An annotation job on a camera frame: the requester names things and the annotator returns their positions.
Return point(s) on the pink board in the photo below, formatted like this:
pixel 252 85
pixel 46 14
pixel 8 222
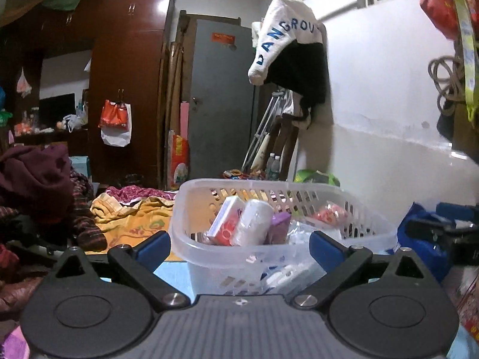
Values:
pixel 185 117

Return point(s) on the yellow green ribbon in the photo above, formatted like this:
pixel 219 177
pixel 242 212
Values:
pixel 467 45

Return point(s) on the white garment with blue letters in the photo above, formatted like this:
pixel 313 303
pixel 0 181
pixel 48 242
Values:
pixel 288 18

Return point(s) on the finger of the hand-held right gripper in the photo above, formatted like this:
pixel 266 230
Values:
pixel 430 229

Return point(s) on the red patterned packet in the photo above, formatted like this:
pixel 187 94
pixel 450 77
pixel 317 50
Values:
pixel 331 215

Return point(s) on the black hanging garment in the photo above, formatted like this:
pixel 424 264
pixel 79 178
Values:
pixel 303 74

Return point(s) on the floral pink cloth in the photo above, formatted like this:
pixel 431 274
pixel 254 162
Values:
pixel 138 194

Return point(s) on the brown leather jacket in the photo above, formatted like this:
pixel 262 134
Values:
pixel 18 291

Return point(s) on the grey metal door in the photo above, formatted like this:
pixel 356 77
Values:
pixel 220 101

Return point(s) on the yellow patterned blanket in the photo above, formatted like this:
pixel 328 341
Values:
pixel 127 224

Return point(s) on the white roll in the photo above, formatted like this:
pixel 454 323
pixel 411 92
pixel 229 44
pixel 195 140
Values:
pixel 252 222

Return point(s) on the metal crutches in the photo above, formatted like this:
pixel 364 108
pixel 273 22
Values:
pixel 262 127

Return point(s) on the brown wooden wardrobe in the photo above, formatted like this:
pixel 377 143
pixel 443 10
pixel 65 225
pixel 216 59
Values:
pixel 127 56

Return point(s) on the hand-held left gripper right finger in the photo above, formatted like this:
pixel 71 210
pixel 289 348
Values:
pixel 325 250

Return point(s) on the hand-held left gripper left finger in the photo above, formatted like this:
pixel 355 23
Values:
pixel 155 250

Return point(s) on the dark hanging bag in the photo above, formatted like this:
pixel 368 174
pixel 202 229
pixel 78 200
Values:
pixel 458 131

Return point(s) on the white and pink hanging bag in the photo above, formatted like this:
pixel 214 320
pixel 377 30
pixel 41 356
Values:
pixel 23 84

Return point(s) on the maroon clothes pile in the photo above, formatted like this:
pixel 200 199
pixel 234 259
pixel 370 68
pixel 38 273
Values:
pixel 33 187

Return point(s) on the green plastic bag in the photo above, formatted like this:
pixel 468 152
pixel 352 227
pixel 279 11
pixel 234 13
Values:
pixel 318 177

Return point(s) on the small lavender box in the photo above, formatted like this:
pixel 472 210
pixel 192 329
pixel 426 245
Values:
pixel 278 228

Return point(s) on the blue fabric bag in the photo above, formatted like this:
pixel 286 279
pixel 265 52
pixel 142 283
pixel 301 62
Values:
pixel 415 239

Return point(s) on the clear plastic laundry basket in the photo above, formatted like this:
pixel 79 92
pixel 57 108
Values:
pixel 194 209

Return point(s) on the clear plastic bottle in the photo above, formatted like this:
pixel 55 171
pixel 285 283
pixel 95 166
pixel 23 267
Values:
pixel 273 166

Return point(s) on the white and pink packet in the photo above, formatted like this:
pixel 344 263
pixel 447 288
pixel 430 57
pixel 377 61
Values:
pixel 224 220

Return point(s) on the red and white plastic bag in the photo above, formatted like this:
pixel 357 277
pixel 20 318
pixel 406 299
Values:
pixel 114 119

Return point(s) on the wooden planks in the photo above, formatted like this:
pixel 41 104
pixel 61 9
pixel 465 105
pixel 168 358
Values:
pixel 174 101

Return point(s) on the orange printed bag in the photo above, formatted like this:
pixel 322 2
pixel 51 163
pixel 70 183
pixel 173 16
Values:
pixel 179 160

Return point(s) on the black television screen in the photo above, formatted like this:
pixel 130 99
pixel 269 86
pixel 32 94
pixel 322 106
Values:
pixel 56 108

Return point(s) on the red printed packet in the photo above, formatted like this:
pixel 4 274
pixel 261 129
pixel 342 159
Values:
pixel 467 306

